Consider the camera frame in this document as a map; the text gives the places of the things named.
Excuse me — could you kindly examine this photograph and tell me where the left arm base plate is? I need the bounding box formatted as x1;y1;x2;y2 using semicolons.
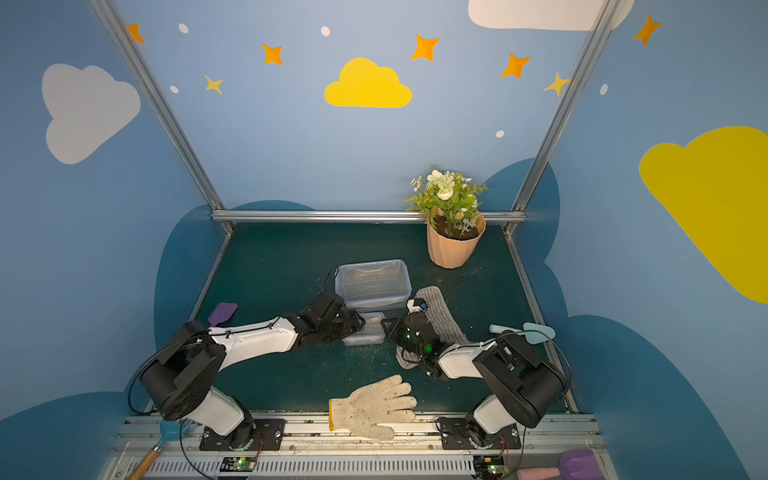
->
199;418;286;452

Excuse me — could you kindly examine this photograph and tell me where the white knit work glove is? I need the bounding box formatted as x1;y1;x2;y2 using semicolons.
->
328;375;417;441

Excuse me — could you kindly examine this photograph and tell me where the blue rake wooden handle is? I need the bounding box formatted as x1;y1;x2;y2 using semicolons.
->
127;421;186;480

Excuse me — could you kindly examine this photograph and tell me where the left circuit board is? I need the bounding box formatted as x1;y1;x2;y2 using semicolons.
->
219;456;257;473

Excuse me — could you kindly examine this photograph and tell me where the aluminium frame left post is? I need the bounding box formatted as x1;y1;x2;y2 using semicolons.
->
90;0;226;213

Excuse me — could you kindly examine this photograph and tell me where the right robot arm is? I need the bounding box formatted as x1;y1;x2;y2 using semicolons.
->
382;311;570;449

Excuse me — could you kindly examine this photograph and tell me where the purple silicone spatula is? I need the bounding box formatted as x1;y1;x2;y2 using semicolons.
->
208;302;238;327

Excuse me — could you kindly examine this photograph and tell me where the aluminium front rail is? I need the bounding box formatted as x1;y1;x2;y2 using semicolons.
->
99;412;618;479

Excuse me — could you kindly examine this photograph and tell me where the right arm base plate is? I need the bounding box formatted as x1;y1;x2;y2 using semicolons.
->
435;417;522;450

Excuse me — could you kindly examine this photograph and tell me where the large clear lunch box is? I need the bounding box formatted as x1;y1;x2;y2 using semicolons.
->
334;259;412;312

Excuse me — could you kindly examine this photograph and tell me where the purple pink toy shovel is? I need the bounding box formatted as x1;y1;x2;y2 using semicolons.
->
516;449;605;480

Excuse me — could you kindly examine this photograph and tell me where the teal silicone spatula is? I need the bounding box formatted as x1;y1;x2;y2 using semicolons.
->
489;322;556;345

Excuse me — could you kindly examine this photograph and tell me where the aluminium frame rear bar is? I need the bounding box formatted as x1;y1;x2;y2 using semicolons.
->
211;209;527;225

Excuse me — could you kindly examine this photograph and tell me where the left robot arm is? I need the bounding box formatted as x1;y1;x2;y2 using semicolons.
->
137;292;366;450

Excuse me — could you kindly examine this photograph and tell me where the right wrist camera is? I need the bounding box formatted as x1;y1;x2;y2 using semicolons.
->
407;297;430;313

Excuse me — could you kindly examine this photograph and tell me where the aluminium frame right post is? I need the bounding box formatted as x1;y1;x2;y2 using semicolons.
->
504;0;622;240

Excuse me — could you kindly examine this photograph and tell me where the aluminium frame post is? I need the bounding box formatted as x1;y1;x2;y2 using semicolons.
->
90;0;226;213
504;0;622;240

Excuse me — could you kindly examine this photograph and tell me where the right circuit board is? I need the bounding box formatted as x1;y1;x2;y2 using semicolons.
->
472;455;511;480

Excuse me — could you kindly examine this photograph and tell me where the circuit board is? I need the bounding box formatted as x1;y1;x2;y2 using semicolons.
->
219;456;257;473
472;455;511;480

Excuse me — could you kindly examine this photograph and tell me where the small clear lunch box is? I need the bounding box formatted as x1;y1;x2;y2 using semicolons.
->
342;312;386;347

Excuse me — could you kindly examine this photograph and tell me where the potted artificial flower plant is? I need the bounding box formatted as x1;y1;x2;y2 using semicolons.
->
402;167;488;270

